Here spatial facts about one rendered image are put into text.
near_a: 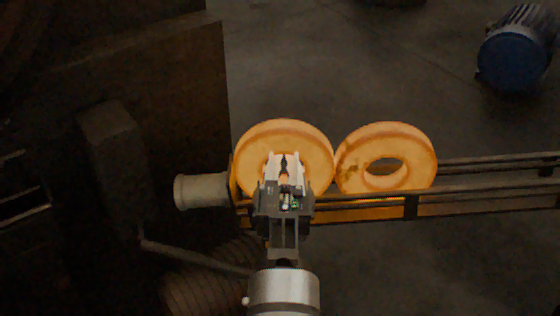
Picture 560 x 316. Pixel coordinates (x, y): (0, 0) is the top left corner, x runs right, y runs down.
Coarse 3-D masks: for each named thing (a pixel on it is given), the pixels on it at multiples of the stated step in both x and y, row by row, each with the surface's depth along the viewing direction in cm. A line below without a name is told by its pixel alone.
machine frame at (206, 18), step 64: (64, 0) 70; (128, 0) 76; (192, 0) 82; (64, 64) 70; (128, 64) 76; (192, 64) 83; (64, 128) 76; (192, 128) 91; (0, 192) 75; (64, 192) 82; (64, 256) 90; (128, 256) 100
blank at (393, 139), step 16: (368, 128) 71; (384, 128) 70; (400, 128) 70; (352, 144) 71; (368, 144) 70; (384, 144) 70; (400, 144) 70; (416, 144) 70; (336, 160) 74; (352, 160) 72; (368, 160) 72; (416, 160) 72; (432, 160) 72; (336, 176) 75; (352, 176) 74; (368, 176) 77; (384, 176) 78; (400, 176) 76; (416, 176) 74; (432, 176) 74; (352, 192) 77
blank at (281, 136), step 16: (256, 128) 72; (272, 128) 70; (288, 128) 70; (304, 128) 71; (240, 144) 73; (256, 144) 71; (272, 144) 71; (288, 144) 71; (304, 144) 71; (320, 144) 71; (240, 160) 73; (256, 160) 73; (304, 160) 73; (320, 160) 73; (240, 176) 75; (256, 176) 75; (320, 176) 75; (320, 192) 77
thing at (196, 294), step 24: (240, 240) 90; (192, 264) 85; (168, 288) 81; (192, 288) 81; (216, 288) 82; (240, 288) 84; (168, 312) 84; (192, 312) 80; (216, 312) 82; (240, 312) 86
